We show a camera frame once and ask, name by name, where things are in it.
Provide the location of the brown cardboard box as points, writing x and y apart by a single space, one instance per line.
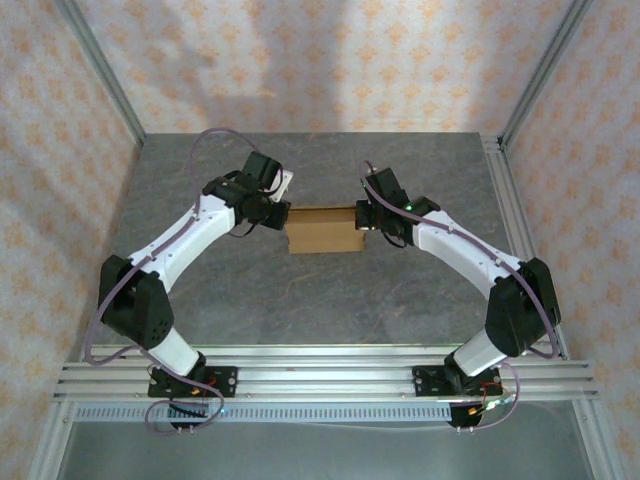
325 230

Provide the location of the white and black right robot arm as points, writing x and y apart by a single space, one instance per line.
450 245

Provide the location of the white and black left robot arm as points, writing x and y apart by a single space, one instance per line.
185 240

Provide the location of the aluminium side rail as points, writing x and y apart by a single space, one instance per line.
510 200

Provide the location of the aluminium left frame post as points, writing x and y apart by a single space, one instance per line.
100 70

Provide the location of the aluminium frame post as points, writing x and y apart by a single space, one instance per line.
100 70
545 65

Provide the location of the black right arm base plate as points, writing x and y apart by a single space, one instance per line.
425 380

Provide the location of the aluminium front rail frame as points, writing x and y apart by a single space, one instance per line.
325 375

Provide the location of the aluminium right frame post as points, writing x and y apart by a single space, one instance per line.
545 65

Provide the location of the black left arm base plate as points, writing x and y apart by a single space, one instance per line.
225 382

